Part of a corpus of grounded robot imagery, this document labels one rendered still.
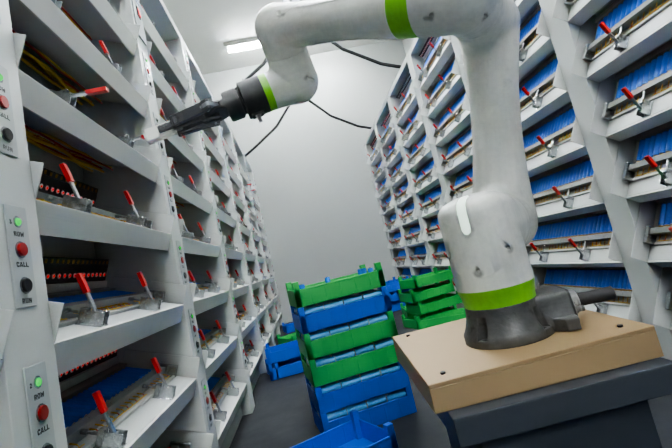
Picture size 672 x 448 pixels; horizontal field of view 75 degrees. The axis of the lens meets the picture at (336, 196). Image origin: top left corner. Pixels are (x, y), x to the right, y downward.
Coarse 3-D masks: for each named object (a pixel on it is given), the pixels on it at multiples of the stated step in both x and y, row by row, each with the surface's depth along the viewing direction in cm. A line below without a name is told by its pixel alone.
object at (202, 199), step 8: (168, 160) 130; (176, 176) 144; (176, 184) 137; (176, 192) 138; (184, 192) 146; (192, 192) 156; (200, 192) 171; (208, 192) 190; (176, 200) 182; (184, 200) 179; (192, 200) 157; (200, 200) 169; (208, 200) 189; (200, 208) 171; (208, 208) 183
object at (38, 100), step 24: (24, 96) 63; (48, 96) 68; (24, 120) 84; (48, 120) 69; (72, 120) 76; (48, 144) 90; (72, 144) 99; (96, 144) 85; (120, 144) 95; (96, 168) 111; (144, 168) 110
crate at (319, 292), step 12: (348, 276) 161; (360, 276) 142; (372, 276) 143; (288, 288) 154; (312, 288) 138; (324, 288) 139; (336, 288) 140; (348, 288) 141; (360, 288) 142; (372, 288) 143; (300, 300) 137; (312, 300) 138; (324, 300) 138
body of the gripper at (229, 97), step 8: (232, 88) 104; (224, 96) 103; (232, 96) 102; (224, 104) 102; (232, 104) 102; (240, 104) 103; (208, 112) 102; (216, 112) 103; (224, 112) 105; (232, 112) 103; (240, 112) 104; (208, 120) 106; (232, 120) 105
